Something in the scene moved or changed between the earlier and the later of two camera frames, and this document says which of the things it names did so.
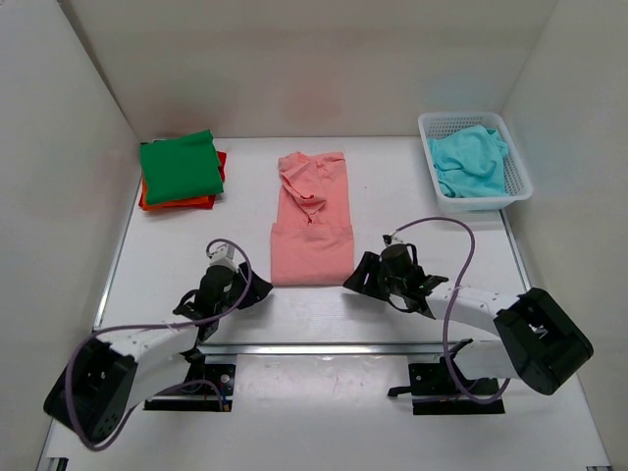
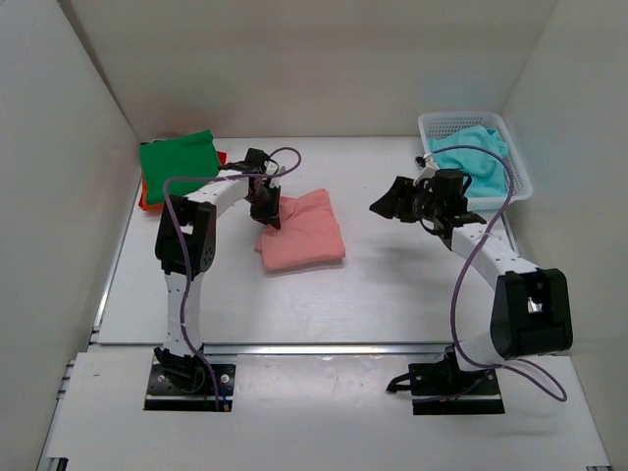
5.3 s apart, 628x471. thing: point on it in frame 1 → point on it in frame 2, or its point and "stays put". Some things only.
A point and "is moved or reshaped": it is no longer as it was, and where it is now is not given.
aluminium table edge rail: [345, 349] stays put
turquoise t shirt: [470, 163] stays put
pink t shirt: [312, 243] is moved or reshaped
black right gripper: [370, 264] → [395, 202]
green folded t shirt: [181, 168] stays put
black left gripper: [258, 289] → [269, 216]
